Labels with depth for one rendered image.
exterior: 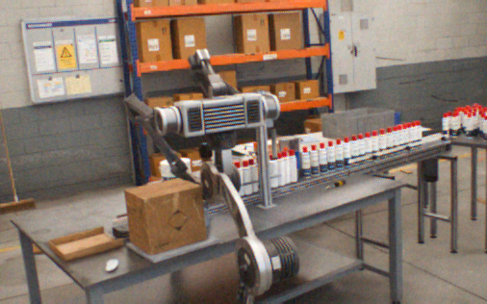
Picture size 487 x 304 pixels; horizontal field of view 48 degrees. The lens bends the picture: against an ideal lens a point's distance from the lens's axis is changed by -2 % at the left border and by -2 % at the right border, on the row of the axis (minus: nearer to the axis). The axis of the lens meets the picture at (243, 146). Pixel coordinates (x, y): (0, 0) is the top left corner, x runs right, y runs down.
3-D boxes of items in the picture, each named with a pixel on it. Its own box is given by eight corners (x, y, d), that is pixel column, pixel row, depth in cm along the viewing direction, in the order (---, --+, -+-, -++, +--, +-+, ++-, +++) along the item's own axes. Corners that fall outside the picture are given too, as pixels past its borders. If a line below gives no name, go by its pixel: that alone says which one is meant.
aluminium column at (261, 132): (267, 204, 327) (259, 89, 315) (271, 205, 323) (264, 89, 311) (261, 205, 324) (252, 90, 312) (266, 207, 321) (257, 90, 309)
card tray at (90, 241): (104, 233, 296) (103, 226, 295) (123, 245, 275) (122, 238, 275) (48, 247, 279) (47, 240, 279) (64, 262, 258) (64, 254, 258)
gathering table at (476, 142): (472, 216, 518) (473, 119, 501) (537, 231, 468) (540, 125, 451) (424, 237, 477) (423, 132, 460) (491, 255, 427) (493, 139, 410)
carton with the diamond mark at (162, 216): (184, 228, 289) (178, 177, 284) (207, 240, 269) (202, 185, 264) (130, 242, 273) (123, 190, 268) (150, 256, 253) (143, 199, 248)
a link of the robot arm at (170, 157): (126, 112, 299) (142, 100, 301) (126, 114, 304) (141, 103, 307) (174, 176, 300) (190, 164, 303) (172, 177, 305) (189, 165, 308)
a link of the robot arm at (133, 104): (116, 98, 298) (132, 88, 300) (129, 118, 305) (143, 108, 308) (148, 122, 262) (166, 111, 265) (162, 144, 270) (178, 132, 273)
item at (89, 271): (276, 159, 454) (276, 157, 454) (408, 186, 348) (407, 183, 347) (10, 221, 336) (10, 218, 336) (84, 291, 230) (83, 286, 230)
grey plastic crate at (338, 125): (368, 129, 569) (368, 107, 565) (396, 133, 534) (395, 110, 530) (320, 137, 542) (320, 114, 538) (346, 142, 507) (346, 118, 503)
